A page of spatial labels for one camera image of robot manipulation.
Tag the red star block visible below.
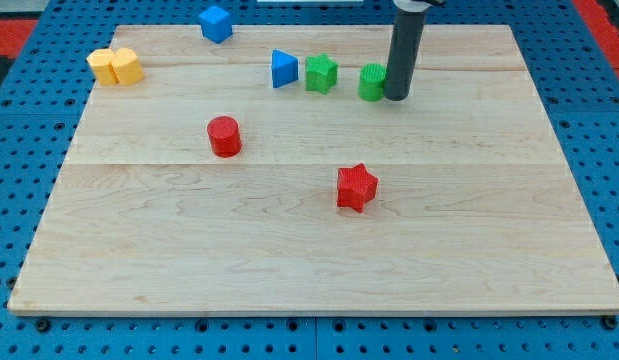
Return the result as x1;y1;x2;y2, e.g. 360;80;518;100
336;163;379;213

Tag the green star block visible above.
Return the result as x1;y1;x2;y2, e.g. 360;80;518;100
305;53;338;94

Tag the light wooden board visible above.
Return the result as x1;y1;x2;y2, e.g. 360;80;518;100
8;25;619;317

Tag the red cylinder block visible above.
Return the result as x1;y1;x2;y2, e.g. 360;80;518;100
207;116;242;157

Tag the blue triangle block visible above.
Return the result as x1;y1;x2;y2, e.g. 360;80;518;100
270;49;299;88

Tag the green cylinder block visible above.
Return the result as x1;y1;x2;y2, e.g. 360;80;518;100
358;63;386;102

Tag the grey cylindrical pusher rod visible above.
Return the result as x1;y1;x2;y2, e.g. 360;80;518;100
384;0;446;101

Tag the blue cube block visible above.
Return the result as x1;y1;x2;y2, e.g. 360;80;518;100
198;6;233;44

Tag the yellow hexagon block left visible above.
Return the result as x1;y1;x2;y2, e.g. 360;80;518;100
86;48;118;85

